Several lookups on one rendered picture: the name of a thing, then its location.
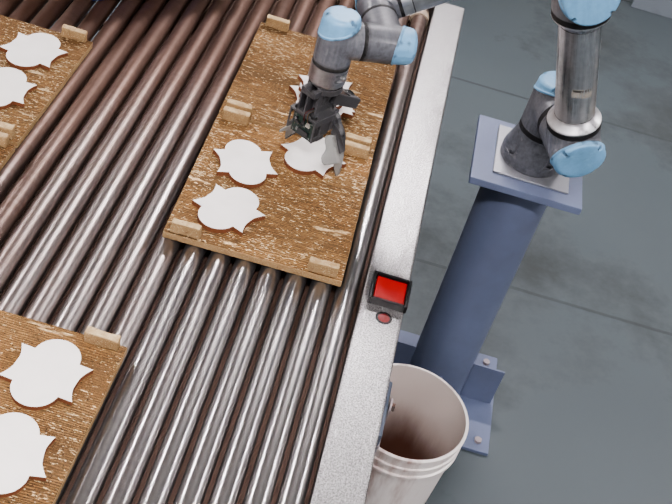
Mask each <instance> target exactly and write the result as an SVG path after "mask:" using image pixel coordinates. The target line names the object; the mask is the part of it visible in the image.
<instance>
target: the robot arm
mask: <svg viewBox="0 0 672 504"><path fill-rule="evenodd" d="M450 1H453V0H355V8H356V11H357V12H356V11H355V10H354V9H352V8H350V9H349V8H347V7H346V6H332V7H329V8H328V9H326V10H325V12H324V14H323V17H322V19H321V22H320V26H319V28H318V35H317V40H316V44H315V49H314V53H313V57H312V59H311V64H310V68H309V72H308V77H309V78H308V82H307V83H306V84H304V85H302V89H301V93H300V97H299V102H297V103H295V104H292V105H291V106H290V110H289V115H288V119H287V124H286V126H285V127H283V128H281V129H280V130H279V132H282V131H286V132H285V139H287V138H289V137H290V136H292V135H294V134H295V133H297V134H299V135H300V136H301V137H303V138H304V139H306V140H307V141H308V142H310V144H312V143H314V142H317V141H319V140H321V139H322V138H323V135H324V134H326V133H327V131H329V130H331V129H332V130H331V135H326V137H325V147H326V149H325V151H324V153H323V154H322V156H321V162H322V164H323V165H331V164H334V165H333V168H334V172H335V176H338V175H339V173H340V170H341V167H342V163H343V158H344V151H345V140H346V136H345V130H344V127H343V125H342V122H341V116H340V114H339V109H337V108H336V106H337V105H338V106H344V107H349V108H354V109H355V108H357V106H358V104H359V102H360V100H361V99H360V98H359V97H357V96H356V95H355V94H354V92H353V91H351V90H349V89H344V88H343V86H344V84H345V81H346V77H347V74H348V70H349V67H350V63H351V60H353V61H363V62H373V63H382V64H390V65H409V64H410V63H412V61H413V60H414V58H415V55H416V52H417V45H418V38H417V33H416V31H415V29H413V28H411V27H406V26H405V25H404V26H401V25H400V22H399V19H400V18H403V17H406V16H408V15H411V14H414V13H417V12H420V11H423V10H426V9H429V8H432V7H435V6H438V5H441V4H444V3H447V2H450ZM620 1H621V0H551V17H552V19H553V21H554V22H555V23H556V24H557V25H558V39H557V60H556V71H548V72H545V73H543V74H542V75H540V77H539V78H538V80H537V82H536V84H534V89H533V91H532V93H531V96H530V98H529V100H528V103H527V105H526V107H525V110H524V112H523V114H522V117H521V119H520V121H519V122H518V123H517V124H516V126H515V127H514V128H513V129H512V130H511V131H510V132H509V133H508V134H507V135H506V136H505V137H504V139H503V142H502V144H501V148H500V151H501V155H502V157H503V159H504V160H505V161H506V163H507V164H508V165H509V166H511V167H512V168H513V169H515V170H516V171H518V172H520V173H522V174H524V175H527V176H530V177H535V178H548V177H551V176H554V175H555V174H557V173H558V174H559V175H562V176H564V177H570V178H573V177H580V176H584V175H587V174H589V173H591V172H593V171H594V170H595V169H597V168H598V167H599V166H600V165H601V164H602V163H603V162H604V160H605V157H606V150H605V145H604V144H603V143H602V141H601V123H602V115H601V112H600V111H599V109H598V108H597V107H596V96H597V84H598V72H599V61H600V49H601V37H602V26H603V25H604V24H606V23H607V22H608V21H609V19H610V17H611V14H612V12H613V11H616V9H617V7H618V6H619V3H620ZM293 110H294V115H293V118H292V119H291V120H290V116H291V112H292V111H293Z"/></svg>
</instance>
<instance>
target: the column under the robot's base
mask: <svg viewBox="0 0 672 504"><path fill-rule="evenodd" d="M499 125H503V126H506V127H510V128H514V127H515V126H516V125H514V124H511V123H507V122H504V121H501V120H497V119H494V118H491V117H487V116H484V115H479V118H478V122H477V128H476V135H475V141H474V148H473V154H472V161H471V167H470V174H469V180H468V182H469V183H471V184H474V185H478V186H480V188H479V191H478V193H477V196H476V198H475V201H474V203H473V206H472V208H471V211H470V213H469V216H468V218H467V221H466V223H465V226H464V228H463V231H462V233H461V236H460V238H459V241H458V243H457V246H456V248H455V251H454V253H453V256H452V258H451V261H450V263H449V266H448V268H447V271H446V273H445V276H444V278H443V281H442V283H441V286H440V288H439V290H438V293H437V295H436V298H435V300H434V303H433V305H432V308H431V310H430V313H429V315H428V318H427V320H426V323H425V325H424V328H423V330H422V333H421V335H416V334H413V333H410V332H406V331H403V330H400V333H399V338H398V343H397V348H396V353H395V358H394V363H402V364H409V365H414V366H417V367H420V368H423V369H426V370H428V371H430V372H432V373H434V374H436V375H437V376H439V377H440V378H442V379H443V380H444V381H446V382H447V383H448V384H449V385H450V386H451V387H452V388H453V389H454V390H455V391H456V392H457V394H458V395H459V396H460V398H461V399H462V401H463V403H464V405H465V407H466V410H467V414H468V419H469V429H468V434H467V437H466V439H465V441H464V443H463V445H462V447H461V449H464V450H467V451H471V452H474V453H477V454H481V455H484V456H487V455H488V451H489V440H490V430H491V420H492V409H493V399H494V394H495V392H496V390H497V388H498V386H499V384H500V382H501V380H502V378H503V376H504V374H505V372H504V371H501V370H498V369H496V368H497V358H495V357H491V356H488V355H484V354H481V353H479V352H480V349H481V347H482V345H483V343H484V341H485V339H486V336H487V334H488V332H489V330H490V328H491V326H492V324H493V321H494V319H495V317H496V315H497V313H498V311H499V308H500V306H501V304H502V302H503V300H504V298H505V296H506V293H507V291H508V289H509V287H510V285H511V283H512V280H513V278H514V276H515V274H516V272H517V270H518V268H519V265H520V263H521V261H522V259H523V257H524V255H525V252H526V250H527V248H528V246H529V244H530V242H531V240H532V237H533V235H534V233H535V231H536V229H537V227H538V225H539V222H540V220H541V218H542V216H543V214H544V212H545V209H546V207H547V206H549V207H552V208H556V209H559V210H563V211H566V212H569V213H573V214H576V215H580V213H581V211H582V176H580V177H573V178H570V177H569V191H568V194H565V193H561V192H558V191H554V190H551V189H548V188H544V187H541V186H538V185H534V184H531V183H527V182H524V181H521V180H517V179H514V178H510V177H507V176H504V175H500V174H497V173H493V164H494V156H495V148H496V140H497V132H498V128H499Z"/></svg>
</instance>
